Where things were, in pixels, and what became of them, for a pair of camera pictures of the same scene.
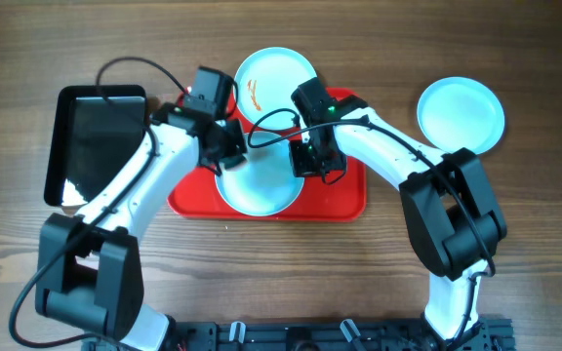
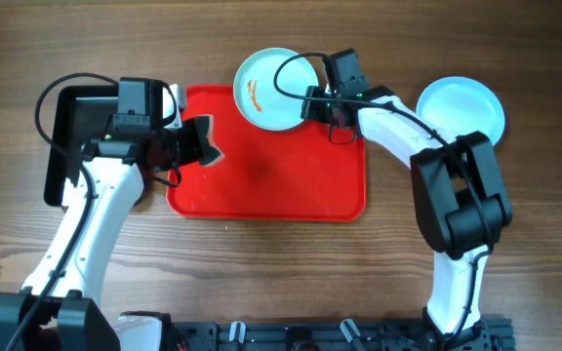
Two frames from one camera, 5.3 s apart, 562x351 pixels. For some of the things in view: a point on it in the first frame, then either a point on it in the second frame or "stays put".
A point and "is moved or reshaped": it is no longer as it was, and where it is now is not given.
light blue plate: [458, 112] stays put
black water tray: [91, 133] stays put
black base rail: [354, 334] stays put
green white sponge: [231, 161] is moved or reshaped
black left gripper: [233, 147] → [198, 141]
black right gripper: [305, 161] → [311, 104]
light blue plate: [265, 83] stays put
